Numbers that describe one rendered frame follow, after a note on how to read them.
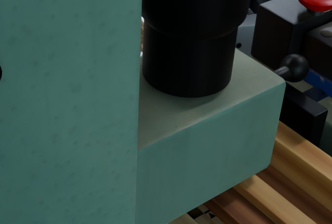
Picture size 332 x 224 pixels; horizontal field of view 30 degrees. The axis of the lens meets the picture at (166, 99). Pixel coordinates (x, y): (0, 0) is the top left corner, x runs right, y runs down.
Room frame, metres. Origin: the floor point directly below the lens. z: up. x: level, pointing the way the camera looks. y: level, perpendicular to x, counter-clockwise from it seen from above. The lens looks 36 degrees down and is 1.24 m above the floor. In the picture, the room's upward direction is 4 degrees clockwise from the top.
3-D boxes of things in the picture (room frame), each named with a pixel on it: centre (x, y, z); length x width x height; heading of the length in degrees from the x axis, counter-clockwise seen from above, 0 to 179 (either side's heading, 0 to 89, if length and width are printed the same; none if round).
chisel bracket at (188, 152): (0.28, 0.01, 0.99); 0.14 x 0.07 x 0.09; 130
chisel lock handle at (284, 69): (0.35, -0.07, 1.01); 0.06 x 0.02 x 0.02; 130
